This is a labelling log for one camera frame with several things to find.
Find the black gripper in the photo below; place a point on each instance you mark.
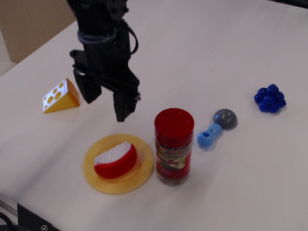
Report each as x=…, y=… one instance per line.
x=104, y=63

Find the red and white toy sushi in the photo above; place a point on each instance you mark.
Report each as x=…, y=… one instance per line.
x=116, y=162

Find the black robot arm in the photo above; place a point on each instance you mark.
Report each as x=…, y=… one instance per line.
x=99, y=17

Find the yellow plastic plate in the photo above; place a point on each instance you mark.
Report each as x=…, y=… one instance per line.
x=136, y=177

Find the yellow toy cheese wedge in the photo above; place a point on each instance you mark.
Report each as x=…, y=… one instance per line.
x=63, y=96

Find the red lidded spice jar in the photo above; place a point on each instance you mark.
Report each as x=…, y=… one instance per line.
x=173, y=145

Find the blue and grey toy scoop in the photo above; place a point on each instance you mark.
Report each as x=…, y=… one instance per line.
x=223, y=119

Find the blue toy grape cluster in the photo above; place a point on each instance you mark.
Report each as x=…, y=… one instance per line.
x=270, y=99

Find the black corner bracket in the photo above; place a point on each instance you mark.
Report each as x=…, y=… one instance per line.
x=32, y=221

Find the aluminium frame rail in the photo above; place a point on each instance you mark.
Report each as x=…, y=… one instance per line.
x=9, y=208

